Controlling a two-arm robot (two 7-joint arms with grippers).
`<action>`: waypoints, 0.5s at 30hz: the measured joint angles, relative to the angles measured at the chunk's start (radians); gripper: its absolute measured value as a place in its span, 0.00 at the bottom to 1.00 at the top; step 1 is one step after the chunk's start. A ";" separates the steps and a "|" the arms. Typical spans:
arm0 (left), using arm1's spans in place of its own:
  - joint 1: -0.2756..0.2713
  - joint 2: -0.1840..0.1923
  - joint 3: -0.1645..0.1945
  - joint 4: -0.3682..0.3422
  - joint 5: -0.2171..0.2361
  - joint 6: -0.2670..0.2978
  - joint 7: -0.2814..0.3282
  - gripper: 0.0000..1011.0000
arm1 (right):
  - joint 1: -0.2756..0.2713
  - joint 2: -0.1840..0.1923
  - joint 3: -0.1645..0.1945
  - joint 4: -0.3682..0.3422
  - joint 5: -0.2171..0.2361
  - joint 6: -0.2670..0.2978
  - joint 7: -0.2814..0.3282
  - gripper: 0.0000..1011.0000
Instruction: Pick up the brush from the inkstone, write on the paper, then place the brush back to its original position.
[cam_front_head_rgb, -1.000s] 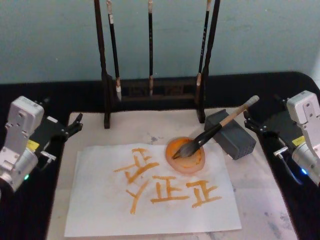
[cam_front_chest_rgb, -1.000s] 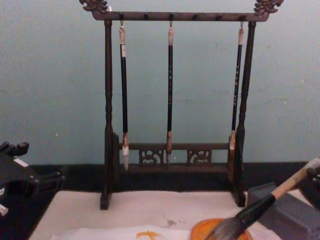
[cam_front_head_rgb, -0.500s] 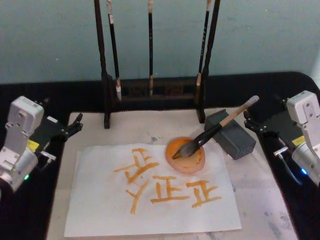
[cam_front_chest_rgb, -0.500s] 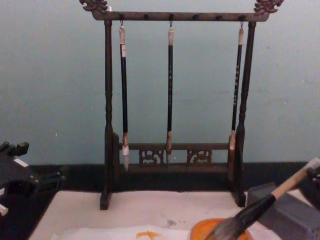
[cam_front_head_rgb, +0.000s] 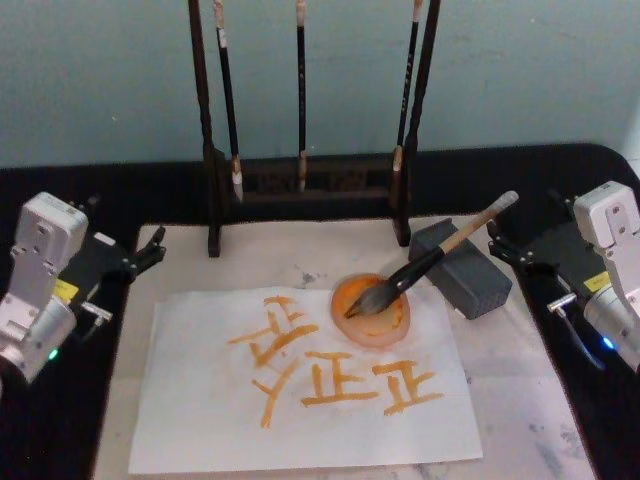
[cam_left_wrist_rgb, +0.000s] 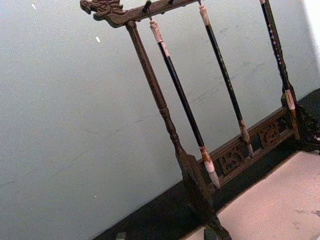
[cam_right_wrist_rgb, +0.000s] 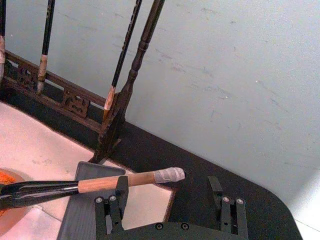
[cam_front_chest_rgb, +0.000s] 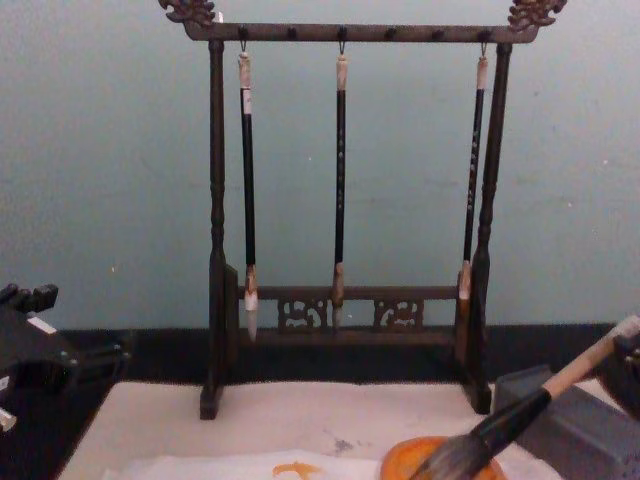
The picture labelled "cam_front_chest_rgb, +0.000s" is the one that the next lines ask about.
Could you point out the dark wooden brush rack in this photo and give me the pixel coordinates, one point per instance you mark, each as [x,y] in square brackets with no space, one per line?
[216,200]

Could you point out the black brush with brown tip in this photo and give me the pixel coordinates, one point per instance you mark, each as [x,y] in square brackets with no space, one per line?
[472,180]

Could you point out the black brush with white tip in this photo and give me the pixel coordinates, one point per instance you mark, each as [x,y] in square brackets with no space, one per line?
[248,200]

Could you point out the orange round paint dish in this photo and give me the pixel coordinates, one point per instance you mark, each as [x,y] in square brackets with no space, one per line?
[402,457]

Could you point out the white paper sheet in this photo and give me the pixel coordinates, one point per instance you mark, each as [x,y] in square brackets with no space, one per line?
[210,467]

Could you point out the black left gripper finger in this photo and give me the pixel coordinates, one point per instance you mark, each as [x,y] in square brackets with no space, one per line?
[100,367]
[30,296]

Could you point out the white felt mat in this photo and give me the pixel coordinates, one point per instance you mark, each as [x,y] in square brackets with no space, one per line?
[280,415]

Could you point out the black brush with grey tip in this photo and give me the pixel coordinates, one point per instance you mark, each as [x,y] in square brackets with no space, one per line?
[340,200]

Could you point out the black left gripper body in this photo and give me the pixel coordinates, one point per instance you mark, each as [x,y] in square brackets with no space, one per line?
[35,350]

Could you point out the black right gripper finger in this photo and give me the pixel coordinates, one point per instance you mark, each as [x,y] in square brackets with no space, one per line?
[622,385]

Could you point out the grey rectangular box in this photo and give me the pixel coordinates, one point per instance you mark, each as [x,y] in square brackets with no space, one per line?
[585,430]

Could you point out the black table cloth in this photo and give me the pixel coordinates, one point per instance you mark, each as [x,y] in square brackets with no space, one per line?
[350,365]

